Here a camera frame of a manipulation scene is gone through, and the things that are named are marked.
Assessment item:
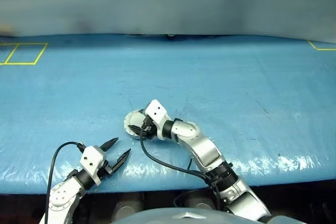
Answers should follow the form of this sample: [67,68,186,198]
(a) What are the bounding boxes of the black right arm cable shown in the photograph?
[140,127,224,212]

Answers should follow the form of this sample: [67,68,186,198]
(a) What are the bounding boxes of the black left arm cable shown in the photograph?
[45,141,87,224]

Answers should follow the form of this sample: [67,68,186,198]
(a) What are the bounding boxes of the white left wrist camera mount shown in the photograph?
[79,145,109,186]

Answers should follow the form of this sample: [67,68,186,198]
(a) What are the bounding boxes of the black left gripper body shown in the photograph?
[100,151,117,179]

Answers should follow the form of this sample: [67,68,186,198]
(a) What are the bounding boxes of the silver motor housing copper windings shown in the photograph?
[123,109,148,140]

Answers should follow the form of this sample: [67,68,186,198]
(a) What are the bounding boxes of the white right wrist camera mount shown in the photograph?
[144,99,172,140]

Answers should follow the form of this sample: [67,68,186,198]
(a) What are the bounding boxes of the blue plastic table cover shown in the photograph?
[0,33,336,195]

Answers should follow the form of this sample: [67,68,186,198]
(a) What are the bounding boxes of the grey robot torso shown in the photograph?
[112,207,336,224]

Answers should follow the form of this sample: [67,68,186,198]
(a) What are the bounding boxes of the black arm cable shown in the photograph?
[140,127,224,212]
[45,141,87,224]

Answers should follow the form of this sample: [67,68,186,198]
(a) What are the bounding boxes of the silver motor lid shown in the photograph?
[125,110,146,130]

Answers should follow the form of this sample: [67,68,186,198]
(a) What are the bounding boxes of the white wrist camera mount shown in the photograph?
[79,145,109,186]
[144,99,172,140]

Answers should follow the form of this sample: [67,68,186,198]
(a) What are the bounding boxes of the dark rounded shape under table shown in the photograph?
[183,194,216,210]
[111,191,145,223]

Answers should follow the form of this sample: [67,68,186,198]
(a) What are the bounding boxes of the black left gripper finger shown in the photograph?
[99,137,120,153]
[112,148,132,172]

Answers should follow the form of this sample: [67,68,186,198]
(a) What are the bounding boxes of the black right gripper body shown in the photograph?
[141,115,159,140]

